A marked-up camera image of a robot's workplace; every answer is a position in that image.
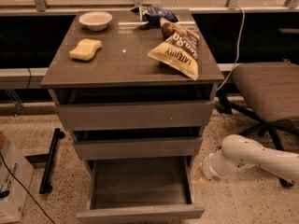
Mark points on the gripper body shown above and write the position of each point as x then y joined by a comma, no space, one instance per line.
207,171

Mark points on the grey bottom drawer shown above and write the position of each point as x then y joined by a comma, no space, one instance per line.
136,190

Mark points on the grey drawer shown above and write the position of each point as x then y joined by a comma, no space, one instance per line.
138,143
132,108
136,190

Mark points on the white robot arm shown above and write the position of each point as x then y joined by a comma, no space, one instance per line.
238,153

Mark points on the grey middle drawer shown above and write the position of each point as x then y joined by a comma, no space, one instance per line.
138,143

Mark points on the grey drawer cabinet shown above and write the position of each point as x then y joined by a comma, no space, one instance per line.
123,61

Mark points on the grey top drawer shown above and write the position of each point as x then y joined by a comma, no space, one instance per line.
132,108

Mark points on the grey office chair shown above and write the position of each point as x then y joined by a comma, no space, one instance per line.
272,92

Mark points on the yellow brown chip bag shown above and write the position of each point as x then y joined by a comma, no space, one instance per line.
179,49

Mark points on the black metal bar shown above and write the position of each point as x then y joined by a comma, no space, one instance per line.
45,186

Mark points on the blue chip bag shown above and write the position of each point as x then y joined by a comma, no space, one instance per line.
153,15

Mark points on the yellow sponge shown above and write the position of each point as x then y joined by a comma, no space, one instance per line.
85,49

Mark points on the white bowl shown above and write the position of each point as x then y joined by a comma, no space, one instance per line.
96,20

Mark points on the white cardboard box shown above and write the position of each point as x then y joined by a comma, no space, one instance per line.
14,168

